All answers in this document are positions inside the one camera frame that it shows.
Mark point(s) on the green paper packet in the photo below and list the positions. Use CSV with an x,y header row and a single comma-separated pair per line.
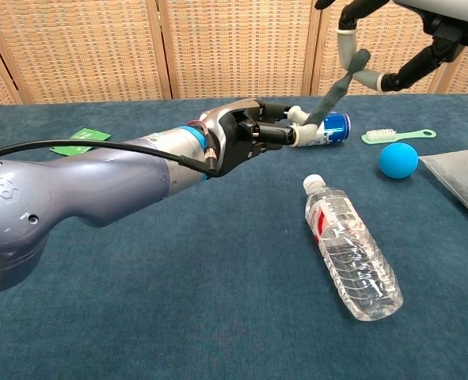
x,y
85,134

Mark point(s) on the grey translucent plastic bag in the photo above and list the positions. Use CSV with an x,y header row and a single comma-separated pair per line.
x,y
463,178

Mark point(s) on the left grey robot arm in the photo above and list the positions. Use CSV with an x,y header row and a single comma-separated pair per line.
x,y
59,190

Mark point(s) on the blue ball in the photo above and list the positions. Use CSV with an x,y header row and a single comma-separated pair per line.
x,y
398,160

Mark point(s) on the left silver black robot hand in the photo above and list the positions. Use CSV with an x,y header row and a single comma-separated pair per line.
x,y
237,134

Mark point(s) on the grey worm-shaped object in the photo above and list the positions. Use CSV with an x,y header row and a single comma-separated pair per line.
x,y
332,95

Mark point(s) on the blue white soda can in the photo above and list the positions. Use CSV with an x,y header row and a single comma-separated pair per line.
x,y
336,126

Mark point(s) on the mint green brush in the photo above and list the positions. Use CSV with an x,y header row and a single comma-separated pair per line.
x,y
376,136

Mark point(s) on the blue felt table cover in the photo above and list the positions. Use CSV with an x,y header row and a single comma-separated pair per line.
x,y
178,316

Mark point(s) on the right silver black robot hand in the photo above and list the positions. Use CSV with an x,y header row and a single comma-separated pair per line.
x,y
447,16

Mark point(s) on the bamboo folding screen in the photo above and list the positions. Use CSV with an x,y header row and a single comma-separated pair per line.
x,y
233,47

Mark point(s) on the clear plastic water bottle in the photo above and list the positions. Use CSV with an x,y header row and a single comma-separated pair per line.
x,y
352,253

